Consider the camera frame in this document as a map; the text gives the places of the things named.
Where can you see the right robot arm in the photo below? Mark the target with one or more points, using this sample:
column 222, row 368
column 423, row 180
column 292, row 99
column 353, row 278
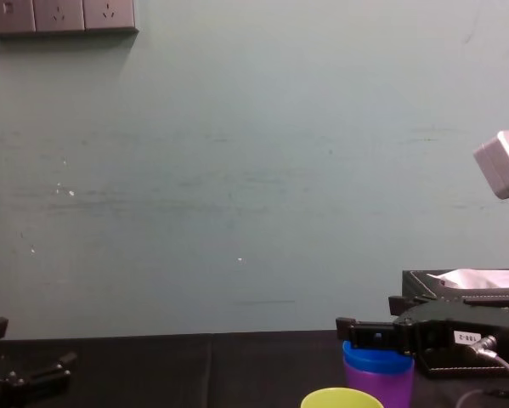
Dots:
column 501, row 170

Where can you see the blue plastic cup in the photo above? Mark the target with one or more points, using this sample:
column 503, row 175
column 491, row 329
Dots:
column 375, row 361

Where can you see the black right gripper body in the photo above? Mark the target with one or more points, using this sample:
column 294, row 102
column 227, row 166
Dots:
column 437, row 325

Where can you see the black leather tissue box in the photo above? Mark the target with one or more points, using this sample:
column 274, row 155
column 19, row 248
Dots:
column 471, row 295

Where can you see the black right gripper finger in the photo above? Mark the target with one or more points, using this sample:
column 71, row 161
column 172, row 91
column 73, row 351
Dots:
column 373, row 333
column 400, row 304

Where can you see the black table cloth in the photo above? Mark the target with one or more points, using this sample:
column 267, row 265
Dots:
column 194, row 370

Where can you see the yellow-green plastic cup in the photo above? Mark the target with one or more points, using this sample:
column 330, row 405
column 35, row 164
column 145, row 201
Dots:
column 341, row 399

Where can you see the purple plastic cup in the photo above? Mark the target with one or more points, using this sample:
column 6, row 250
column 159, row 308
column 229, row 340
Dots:
column 377, row 389

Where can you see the white tissue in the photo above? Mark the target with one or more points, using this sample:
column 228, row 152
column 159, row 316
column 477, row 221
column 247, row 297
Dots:
column 483, row 278

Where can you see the grey wall socket panel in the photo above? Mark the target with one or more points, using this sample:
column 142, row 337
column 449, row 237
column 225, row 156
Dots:
column 58, row 15

